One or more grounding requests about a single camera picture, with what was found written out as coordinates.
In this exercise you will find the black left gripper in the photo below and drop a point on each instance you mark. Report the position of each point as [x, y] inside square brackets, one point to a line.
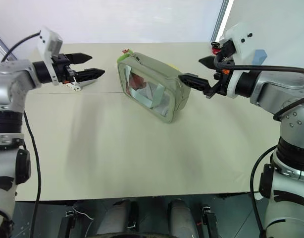
[61, 70]

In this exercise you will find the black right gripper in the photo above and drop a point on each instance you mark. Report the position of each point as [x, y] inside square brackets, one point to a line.
[222, 81]

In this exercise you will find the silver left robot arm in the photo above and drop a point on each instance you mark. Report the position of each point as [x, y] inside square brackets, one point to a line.
[11, 74]

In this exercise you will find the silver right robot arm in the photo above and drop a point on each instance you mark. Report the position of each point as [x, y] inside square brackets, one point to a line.
[285, 94]

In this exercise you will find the beige clear-window zipper pouch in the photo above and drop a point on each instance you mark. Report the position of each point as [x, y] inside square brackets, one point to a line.
[152, 89]

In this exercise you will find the green item with red tag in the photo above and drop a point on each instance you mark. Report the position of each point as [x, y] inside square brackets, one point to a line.
[122, 57]

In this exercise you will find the blue block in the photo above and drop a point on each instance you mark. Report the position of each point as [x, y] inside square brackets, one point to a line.
[259, 56]

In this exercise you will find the grey rounded shape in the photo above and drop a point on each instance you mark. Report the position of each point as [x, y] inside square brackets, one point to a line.
[179, 217]
[118, 215]

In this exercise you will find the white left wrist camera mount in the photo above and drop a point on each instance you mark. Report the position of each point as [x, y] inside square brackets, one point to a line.
[48, 41]

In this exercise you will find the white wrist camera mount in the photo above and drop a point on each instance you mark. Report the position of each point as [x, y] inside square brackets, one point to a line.
[48, 41]
[241, 41]

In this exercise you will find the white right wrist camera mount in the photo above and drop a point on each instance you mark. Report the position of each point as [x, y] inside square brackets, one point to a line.
[241, 41]

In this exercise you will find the aluminium frame post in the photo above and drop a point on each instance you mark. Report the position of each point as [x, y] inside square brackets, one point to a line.
[221, 19]

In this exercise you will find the aluminium frame bar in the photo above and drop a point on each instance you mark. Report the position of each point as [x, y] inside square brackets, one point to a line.
[1, 45]

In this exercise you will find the black clamp bracket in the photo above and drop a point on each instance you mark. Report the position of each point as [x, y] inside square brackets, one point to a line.
[209, 219]
[67, 221]

